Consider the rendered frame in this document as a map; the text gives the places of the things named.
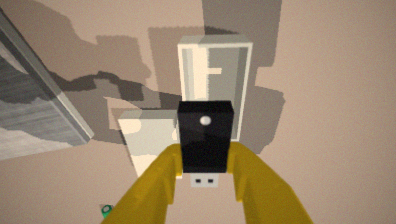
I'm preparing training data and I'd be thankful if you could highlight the black usb stick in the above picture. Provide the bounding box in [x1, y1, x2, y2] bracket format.
[177, 101, 234, 187]

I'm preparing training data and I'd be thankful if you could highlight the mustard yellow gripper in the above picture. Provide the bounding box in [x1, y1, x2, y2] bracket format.
[100, 142, 314, 224]

